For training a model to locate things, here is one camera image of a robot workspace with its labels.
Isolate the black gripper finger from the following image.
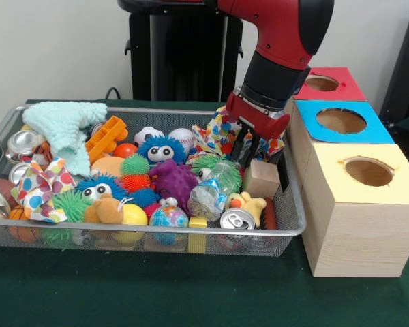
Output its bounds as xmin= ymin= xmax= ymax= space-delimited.
xmin=231 ymin=123 xmax=249 ymax=163
xmin=243 ymin=131 xmax=261 ymax=168

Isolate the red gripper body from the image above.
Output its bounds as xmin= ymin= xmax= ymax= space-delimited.
xmin=226 ymin=90 xmax=290 ymax=140

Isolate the polka-dot colourful cloth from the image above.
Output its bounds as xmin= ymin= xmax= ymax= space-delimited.
xmin=10 ymin=157 xmax=76 ymax=224
xmin=190 ymin=106 xmax=243 ymax=159

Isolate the clear bottle with blue label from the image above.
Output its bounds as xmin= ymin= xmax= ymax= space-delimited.
xmin=186 ymin=159 xmax=241 ymax=219

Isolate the orange plastic block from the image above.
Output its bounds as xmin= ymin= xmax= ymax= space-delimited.
xmin=85 ymin=115 xmax=129 ymax=164

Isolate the mint waffle cloth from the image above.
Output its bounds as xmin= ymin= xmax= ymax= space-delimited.
xmin=22 ymin=101 xmax=108 ymax=176

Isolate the metal mesh bin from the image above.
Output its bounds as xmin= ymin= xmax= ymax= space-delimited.
xmin=0 ymin=104 xmax=307 ymax=258

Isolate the wooden three-hole box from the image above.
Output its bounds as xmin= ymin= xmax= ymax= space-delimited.
xmin=284 ymin=67 xmax=409 ymax=279

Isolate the silver drink can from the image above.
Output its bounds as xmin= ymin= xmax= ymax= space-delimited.
xmin=219 ymin=207 xmax=256 ymax=230

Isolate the purple spiky rubber toy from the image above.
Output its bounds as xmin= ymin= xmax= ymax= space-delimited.
xmin=148 ymin=159 xmax=199 ymax=214

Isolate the globe print ball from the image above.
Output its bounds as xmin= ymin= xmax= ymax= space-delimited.
xmin=148 ymin=204 xmax=189 ymax=228

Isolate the brown teddy bear plush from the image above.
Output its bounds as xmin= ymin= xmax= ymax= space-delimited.
xmin=83 ymin=193 xmax=125 ymax=225

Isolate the dark green tablecloth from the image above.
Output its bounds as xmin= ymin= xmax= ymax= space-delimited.
xmin=0 ymin=98 xmax=409 ymax=327

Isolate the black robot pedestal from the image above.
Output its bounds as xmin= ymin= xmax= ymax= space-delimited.
xmin=117 ymin=0 xmax=262 ymax=103

